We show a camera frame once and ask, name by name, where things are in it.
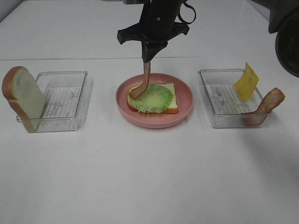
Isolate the green lettuce leaf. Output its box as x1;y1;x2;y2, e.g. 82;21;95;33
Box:
128;84;174;113

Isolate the clear right ingredient tray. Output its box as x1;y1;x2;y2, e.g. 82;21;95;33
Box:
198;69;270;128

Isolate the yellow cheese slice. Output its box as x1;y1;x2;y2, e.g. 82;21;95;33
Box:
234;62;259;102

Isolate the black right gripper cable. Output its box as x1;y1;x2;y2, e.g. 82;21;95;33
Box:
176;0;197;25

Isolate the leaning bread slice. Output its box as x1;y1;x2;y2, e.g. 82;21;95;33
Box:
2;66;46;132

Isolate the white bread slice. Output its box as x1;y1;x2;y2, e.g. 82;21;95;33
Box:
127;83;178;114

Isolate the pink round plate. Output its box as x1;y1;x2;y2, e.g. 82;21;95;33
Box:
115;73;194;128

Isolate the curled bacon strip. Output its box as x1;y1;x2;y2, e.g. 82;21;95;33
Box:
128;61;151;99

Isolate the clear left bread tray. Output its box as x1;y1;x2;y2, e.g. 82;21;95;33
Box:
16;70;89;133

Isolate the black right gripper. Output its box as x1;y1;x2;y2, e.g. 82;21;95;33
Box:
117;0;190;63

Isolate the long bacon strip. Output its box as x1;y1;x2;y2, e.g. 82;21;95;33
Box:
242;88;285;127

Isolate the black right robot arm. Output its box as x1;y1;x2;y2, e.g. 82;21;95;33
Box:
117;0;299;77

